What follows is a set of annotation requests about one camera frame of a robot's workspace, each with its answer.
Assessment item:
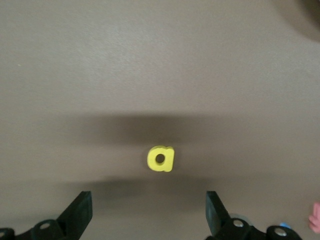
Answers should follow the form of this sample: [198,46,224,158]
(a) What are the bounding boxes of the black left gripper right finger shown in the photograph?
[206,191,302,240]

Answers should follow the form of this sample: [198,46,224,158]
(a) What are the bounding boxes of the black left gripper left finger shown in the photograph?
[0,191,93,240]

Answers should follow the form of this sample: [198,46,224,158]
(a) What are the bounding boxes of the yellow foam letter a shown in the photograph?
[146,146,175,173]

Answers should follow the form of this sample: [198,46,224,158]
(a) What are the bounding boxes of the salmon foam letter f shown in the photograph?
[308,201,320,234]

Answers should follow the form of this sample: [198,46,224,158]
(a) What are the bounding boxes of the brown table cover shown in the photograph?
[0,0,320,240]

